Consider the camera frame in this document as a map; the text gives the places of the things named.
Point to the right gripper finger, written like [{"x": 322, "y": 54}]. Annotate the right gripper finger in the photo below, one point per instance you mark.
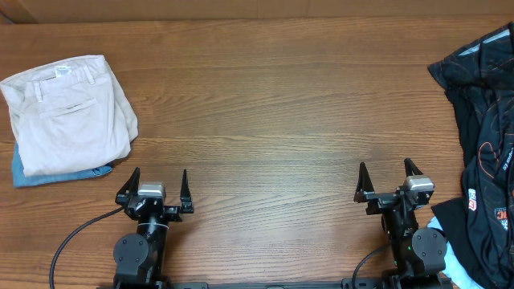
[
  {"x": 411, "y": 169},
  {"x": 364, "y": 183}
]

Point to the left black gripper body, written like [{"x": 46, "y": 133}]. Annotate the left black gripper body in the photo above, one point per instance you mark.
[{"x": 171, "y": 214}]

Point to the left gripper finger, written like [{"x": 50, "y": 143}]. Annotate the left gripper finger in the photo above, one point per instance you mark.
[
  {"x": 185, "y": 190},
  {"x": 131, "y": 185}
]

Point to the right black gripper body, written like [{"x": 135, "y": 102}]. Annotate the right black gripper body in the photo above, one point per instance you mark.
[{"x": 382, "y": 201}]

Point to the black printed cycling jersey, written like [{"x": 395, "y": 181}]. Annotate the black printed cycling jersey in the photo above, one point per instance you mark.
[{"x": 477, "y": 80}]

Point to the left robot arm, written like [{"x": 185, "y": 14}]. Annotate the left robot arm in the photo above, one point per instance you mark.
[{"x": 140, "y": 256}]

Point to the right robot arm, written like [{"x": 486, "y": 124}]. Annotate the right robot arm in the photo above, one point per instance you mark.
[{"x": 418, "y": 252}]

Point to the folded beige trousers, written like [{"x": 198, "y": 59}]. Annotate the folded beige trousers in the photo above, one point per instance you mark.
[{"x": 69, "y": 116}]

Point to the light blue garment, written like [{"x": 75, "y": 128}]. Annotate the light blue garment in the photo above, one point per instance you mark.
[{"x": 462, "y": 266}]

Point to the folded blue denim garment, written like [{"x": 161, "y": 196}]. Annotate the folded blue denim garment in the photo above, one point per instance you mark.
[{"x": 20, "y": 180}]

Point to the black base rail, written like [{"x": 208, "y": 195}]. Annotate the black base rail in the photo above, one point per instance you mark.
[{"x": 273, "y": 286}]

